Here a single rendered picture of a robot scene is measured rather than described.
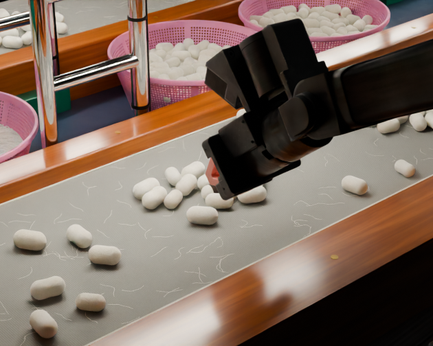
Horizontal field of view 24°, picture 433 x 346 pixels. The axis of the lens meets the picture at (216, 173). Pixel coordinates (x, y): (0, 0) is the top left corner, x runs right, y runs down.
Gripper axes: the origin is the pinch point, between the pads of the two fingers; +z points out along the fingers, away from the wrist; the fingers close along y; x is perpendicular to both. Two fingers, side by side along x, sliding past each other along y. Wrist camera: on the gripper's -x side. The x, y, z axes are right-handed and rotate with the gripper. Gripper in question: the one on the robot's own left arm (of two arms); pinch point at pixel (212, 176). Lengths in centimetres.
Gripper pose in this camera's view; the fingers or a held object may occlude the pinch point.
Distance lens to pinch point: 113.4
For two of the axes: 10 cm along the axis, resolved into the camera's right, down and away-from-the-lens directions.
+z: -5.0, 2.9, 8.2
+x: 4.2, 9.1, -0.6
